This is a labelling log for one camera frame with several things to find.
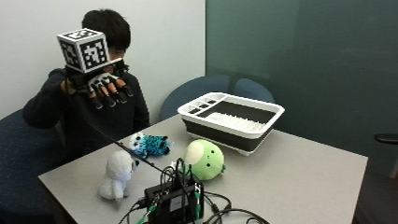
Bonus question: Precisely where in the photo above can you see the black chair armrest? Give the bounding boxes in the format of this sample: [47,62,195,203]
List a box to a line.
[373,133,398,145]

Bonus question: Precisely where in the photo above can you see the the person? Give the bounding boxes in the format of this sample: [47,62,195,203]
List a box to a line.
[21,8,152,163]

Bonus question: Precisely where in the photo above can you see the blue striped plush toy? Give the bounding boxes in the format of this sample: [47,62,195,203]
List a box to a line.
[127,132,175,160]

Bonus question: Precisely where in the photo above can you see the white plush toy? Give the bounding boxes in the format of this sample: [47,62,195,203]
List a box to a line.
[97,149,143,202]

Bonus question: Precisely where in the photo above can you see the black cable bundle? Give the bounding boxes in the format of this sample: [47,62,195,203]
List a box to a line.
[159,157,197,191]

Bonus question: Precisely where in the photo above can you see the black electronics box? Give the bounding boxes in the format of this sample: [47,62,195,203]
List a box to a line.
[143,181,207,224]

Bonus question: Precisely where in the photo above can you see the green round plush toy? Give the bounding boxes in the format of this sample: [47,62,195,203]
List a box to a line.
[183,138,228,182]

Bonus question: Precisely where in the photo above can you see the dark blue upholstered seat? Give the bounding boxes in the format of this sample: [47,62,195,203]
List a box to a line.
[0,108,67,224]

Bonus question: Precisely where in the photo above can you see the black looped cable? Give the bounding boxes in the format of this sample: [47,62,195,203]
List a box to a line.
[201,189,273,224]

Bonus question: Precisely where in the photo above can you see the thin black glove cable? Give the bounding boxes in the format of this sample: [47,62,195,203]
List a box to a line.
[81,115,172,175]

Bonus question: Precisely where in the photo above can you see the blue round-backed chair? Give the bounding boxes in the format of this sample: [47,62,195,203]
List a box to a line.
[159,74,232,121]
[230,77,276,105]

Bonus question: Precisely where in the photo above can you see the green cable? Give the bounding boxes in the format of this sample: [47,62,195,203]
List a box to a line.
[136,203,160,224]

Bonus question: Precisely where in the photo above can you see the white marker cube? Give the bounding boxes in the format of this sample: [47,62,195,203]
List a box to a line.
[56,27,112,75]

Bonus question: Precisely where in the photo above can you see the white and grey dish rack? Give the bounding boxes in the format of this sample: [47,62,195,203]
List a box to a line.
[177,91,286,157]

